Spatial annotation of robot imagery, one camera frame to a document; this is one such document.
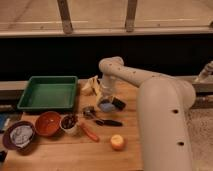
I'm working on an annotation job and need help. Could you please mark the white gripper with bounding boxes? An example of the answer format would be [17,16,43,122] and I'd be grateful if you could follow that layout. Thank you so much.
[96,74,116,106]

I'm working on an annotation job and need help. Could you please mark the grey-blue sponge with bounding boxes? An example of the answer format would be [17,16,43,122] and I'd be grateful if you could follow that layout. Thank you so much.
[99,100,116,112]

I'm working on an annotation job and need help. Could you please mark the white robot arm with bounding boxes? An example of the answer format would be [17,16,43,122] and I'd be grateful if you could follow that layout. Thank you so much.
[99,57,196,171]

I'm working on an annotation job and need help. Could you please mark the yellow banana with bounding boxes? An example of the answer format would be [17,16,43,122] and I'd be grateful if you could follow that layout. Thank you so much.
[82,76,100,96]

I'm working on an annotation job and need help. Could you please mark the black rectangular block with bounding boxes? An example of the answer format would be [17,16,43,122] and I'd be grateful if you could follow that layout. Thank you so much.
[112,97,126,110]

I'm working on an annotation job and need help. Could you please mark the orange carrot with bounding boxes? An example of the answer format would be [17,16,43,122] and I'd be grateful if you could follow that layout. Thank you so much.
[79,123,100,142]

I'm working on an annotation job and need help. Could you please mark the white cup with dark contents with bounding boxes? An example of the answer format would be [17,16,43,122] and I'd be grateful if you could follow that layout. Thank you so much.
[60,114,78,136]

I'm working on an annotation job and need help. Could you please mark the yellow apple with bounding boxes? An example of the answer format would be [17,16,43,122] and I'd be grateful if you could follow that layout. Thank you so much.
[110,134,125,150]

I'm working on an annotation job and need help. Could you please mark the green plastic tray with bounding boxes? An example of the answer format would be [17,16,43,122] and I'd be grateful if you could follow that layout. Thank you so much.
[17,76,78,112]

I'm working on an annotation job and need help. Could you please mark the orange bowl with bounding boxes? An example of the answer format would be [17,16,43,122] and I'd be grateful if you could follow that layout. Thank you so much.
[35,111,61,137]

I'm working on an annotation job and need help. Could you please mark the purple bowl with cloth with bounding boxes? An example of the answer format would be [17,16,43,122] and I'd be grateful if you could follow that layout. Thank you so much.
[2,121,35,150]

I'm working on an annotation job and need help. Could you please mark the blue object at left edge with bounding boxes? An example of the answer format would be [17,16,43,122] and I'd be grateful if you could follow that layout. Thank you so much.
[0,114,11,133]

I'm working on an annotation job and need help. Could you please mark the black handled metal scoop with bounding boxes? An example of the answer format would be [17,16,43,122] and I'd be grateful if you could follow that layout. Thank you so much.
[82,106,123,127]

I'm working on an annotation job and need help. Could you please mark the left wooden post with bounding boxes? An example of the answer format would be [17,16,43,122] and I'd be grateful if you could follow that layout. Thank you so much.
[57,0,73,34]

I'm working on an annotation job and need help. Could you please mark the wooden post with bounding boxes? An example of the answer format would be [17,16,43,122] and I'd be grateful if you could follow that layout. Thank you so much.
[57,0,73,34]
[125,0,138,32]

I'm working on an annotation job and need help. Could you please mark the right wooden post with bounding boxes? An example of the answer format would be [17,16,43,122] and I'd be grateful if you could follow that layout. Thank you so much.
[125,0,138,32]

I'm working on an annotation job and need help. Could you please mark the grey corrugated hose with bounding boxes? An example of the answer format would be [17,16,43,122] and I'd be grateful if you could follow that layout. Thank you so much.
[195,60,213,82]

